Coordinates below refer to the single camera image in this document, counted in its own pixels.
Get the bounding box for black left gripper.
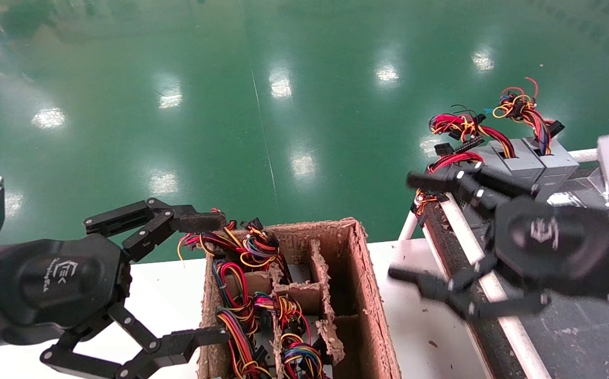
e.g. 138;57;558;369
0;233;230;379

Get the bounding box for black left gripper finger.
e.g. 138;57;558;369
84;198;228;263

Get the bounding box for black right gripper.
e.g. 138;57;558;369
388;164;609;321

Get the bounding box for grey power supply orange wires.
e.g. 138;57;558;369
493;77;580;203

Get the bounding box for grey power supply with grille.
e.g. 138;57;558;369
412;138;495;217

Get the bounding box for brown divided cardboard box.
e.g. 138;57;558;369
198;217;401;379

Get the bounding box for power supply with colourful wires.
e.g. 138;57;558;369
177;208;310;285
212;261;271;379
270;296;331;379

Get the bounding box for grey power supply red wires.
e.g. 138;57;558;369
430;104;545;186

